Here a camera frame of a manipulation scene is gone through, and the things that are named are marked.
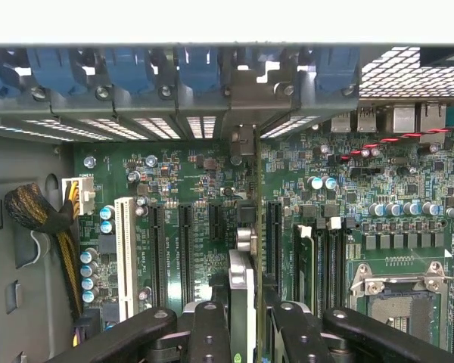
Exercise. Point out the silver USB port block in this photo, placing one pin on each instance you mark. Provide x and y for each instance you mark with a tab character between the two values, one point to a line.
367	121
341	123

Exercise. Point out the white power connector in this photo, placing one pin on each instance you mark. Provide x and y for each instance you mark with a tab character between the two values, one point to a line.
85	196

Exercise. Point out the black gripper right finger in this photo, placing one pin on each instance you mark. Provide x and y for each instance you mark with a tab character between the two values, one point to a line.
363	336

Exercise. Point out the black RAM stick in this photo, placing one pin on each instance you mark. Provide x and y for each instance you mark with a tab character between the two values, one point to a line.
304	272

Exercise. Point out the green motherboard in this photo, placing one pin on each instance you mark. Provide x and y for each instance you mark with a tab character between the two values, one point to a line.
196	177

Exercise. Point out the short black expansion slot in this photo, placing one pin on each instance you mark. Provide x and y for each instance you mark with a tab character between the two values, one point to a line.
216	223

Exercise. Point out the white expansion slot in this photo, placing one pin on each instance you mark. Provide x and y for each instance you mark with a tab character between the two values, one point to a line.
125	257

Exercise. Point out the black open PC case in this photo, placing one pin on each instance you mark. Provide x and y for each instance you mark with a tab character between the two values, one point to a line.
22	170

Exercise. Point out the metal socket locking lever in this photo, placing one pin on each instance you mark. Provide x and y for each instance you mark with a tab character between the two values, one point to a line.
401	280

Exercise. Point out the CPU socket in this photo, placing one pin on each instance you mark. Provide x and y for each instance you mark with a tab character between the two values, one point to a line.
393	314

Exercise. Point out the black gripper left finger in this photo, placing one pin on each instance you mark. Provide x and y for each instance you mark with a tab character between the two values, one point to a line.
136	332

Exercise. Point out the silver rear port block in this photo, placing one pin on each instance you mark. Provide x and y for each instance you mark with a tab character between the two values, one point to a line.
433	121
405	119

